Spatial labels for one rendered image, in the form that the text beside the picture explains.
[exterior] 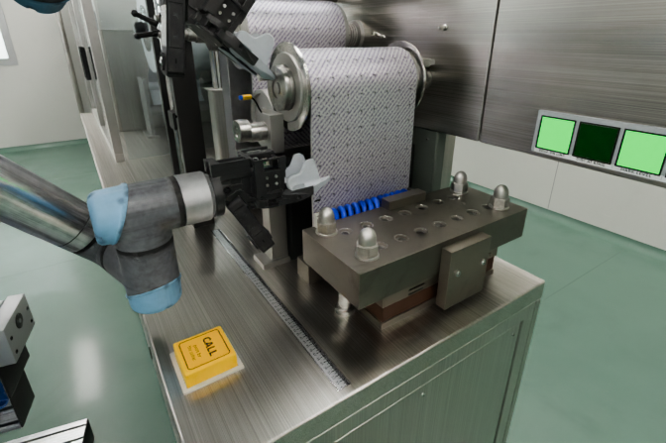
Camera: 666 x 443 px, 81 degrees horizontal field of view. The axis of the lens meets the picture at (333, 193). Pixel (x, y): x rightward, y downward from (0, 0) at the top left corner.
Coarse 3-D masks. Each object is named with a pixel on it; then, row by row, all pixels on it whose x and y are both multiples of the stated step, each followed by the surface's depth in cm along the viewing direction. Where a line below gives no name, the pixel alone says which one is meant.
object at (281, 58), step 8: (280, 56) 65; (288, 56) 63; (280, 64) 66; (288, 64) 63; (296, 64) 62; (296, 72) 62; (416, 72) 74; (296, 80) 62; (296, 88) 63; (416, 88) 76; (296, 96) 63; (296, 104) 64; (280, 112) 69; (288, 112) 67; (296, 112) 64; (288, 120) 67
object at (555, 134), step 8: (544, 120) 63; (552, 120) 62; (560, 120) 61; (544, 128) 63; (552, 128) 62; (560, 128) 61; (568, 128) 60; (544, 136) 64; (552, 136) 63; (560, 136) 62; (568, 136) 61; (544, 144) 64; (552, 144) 63; (560, 144) 62; (568, 144) 61
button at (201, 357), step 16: (192, 336) 57; (208, 336) 57; (224, 336) 57; (176, 352) 54; (192, 352) 54; (208, 352) 54; (224, 352) 54; (192, 368) 51; (208, 368) 52; (224, 368) 53; (192, 384) 51
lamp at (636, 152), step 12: (636, 132) 53; (624, 144) 54; (636, 144) 53; (648, 144) 52; (660, 144) 51; (624, 156) 55; (636, 156) 54; (648, 156) 52; (660, 156) 51; (636, 168) 54; (648, 168) 53
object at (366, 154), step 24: (312, 120) 64; (336, 120) 67; (360, 120) 69; (384, 120) 72; (408, 120) 76; (312, 144) 65; (336, 144) 68; (360, 144) 71; (384, 144) 74; (408, 144) 78; (336, 168) 70; (360, 168) 73; (384, 168) 76; (408, 168) 80; (336, 192) 72; (360, 192) 75; (384, 192) 79; (312, 216) 71
